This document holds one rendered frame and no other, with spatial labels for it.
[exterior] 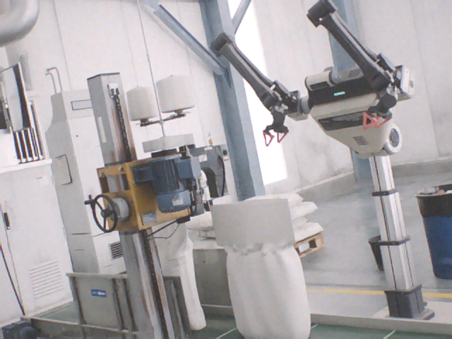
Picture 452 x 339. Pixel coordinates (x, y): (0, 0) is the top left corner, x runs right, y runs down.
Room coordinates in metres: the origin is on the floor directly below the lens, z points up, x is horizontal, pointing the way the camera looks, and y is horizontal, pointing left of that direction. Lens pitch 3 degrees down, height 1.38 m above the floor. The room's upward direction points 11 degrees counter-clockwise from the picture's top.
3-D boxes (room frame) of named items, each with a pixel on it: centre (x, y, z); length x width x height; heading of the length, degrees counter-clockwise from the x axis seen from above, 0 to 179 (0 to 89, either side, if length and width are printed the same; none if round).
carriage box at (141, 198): (2.98, 0.41, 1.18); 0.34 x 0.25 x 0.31; 136
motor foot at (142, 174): (2.82, 0.34, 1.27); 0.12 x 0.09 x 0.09; 136
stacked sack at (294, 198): (6.63, -0.39, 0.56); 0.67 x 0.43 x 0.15; 46
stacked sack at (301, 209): (6.47, -0.52, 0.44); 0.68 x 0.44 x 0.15; 136
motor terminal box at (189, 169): (2.76, 0.16, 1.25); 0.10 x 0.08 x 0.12; 161
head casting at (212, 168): (3.24, 0.20, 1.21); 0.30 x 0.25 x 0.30; 46
